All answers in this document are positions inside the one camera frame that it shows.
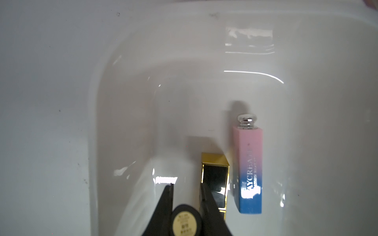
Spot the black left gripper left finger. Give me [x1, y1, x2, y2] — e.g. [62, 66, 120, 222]
[142, 184, 174, 236]

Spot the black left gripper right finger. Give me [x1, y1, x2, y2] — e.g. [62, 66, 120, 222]
[199, 183, 232, 236]

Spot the black round lipstick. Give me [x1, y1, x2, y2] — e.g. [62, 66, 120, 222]
[170, 204, 202, 236]

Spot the pink blue lipstick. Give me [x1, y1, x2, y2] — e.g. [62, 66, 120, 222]
[233, 114, 263, 214]

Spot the white rectangular storage box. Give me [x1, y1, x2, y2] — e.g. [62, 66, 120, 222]
[91, 2, 378, 236]

